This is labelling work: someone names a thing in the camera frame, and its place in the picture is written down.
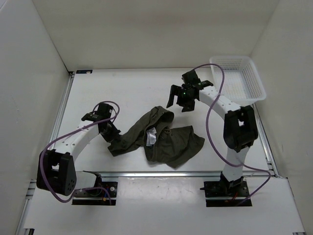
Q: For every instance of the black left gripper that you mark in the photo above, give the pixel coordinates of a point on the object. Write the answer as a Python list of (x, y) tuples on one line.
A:
[(114, 133)]

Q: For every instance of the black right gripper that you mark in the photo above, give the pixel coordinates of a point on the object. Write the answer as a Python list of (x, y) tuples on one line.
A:
[(176, 90)]

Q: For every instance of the olive green shorts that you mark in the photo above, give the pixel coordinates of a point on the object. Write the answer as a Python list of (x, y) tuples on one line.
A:
[(161, 143)]

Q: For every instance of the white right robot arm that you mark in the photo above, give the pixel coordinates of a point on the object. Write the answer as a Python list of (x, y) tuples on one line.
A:
[(240, 130)]

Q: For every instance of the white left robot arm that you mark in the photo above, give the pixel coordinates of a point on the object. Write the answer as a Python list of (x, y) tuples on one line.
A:
[(56, 168)]

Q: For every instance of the white plastic mesh basket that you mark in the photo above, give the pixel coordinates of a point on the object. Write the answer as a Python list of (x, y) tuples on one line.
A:
[(242, 83)]

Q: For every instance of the small blue corner label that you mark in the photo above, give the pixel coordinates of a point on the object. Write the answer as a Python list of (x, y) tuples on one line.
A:
[(84, 71)]

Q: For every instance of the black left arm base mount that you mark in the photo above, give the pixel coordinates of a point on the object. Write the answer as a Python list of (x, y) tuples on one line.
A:
[(93, 190)]

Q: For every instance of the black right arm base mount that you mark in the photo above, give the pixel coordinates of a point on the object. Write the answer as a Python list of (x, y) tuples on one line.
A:
[(217, 195)]

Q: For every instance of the aluminium frame rail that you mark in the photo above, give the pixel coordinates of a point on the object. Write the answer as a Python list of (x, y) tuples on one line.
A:
[(152, 199)]

